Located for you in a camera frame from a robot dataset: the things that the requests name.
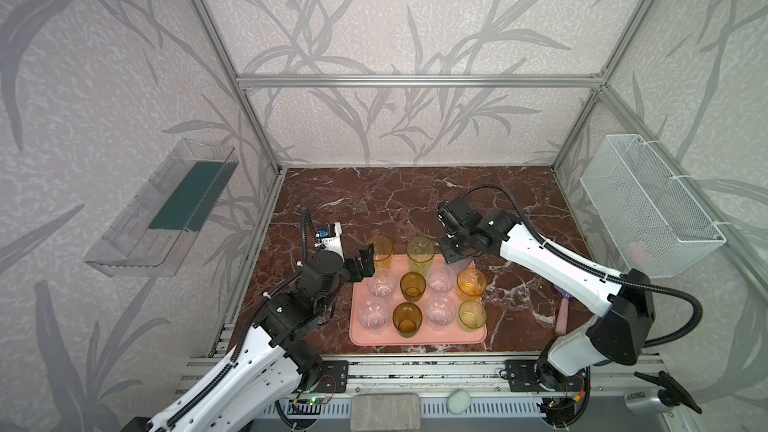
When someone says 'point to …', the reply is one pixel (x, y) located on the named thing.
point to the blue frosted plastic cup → (458, 265)
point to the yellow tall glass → (383, 248)
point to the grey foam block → (385, 412)
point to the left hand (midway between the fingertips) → (364, 240)
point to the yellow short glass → (471, 281)
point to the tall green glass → (420, 252)
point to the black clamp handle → (672, 393)
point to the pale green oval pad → (459, 401)
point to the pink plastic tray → (426, 335)
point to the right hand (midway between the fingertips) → (447, 239)
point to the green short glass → (471, 315)
